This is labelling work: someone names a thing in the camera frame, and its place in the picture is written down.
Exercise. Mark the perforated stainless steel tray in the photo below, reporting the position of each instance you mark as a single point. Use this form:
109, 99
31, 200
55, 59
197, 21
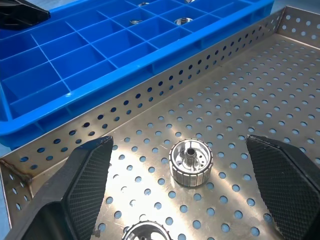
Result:
225, 100

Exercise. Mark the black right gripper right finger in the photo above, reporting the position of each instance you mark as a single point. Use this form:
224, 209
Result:
287, 190

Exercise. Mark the blue compartment tray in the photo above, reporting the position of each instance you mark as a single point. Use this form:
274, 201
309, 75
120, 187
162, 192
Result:
75, 42

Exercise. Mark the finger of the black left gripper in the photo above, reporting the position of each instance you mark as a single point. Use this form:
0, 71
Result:
22, 15

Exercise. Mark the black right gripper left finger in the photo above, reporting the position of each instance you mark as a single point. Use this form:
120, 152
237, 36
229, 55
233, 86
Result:
75, 195

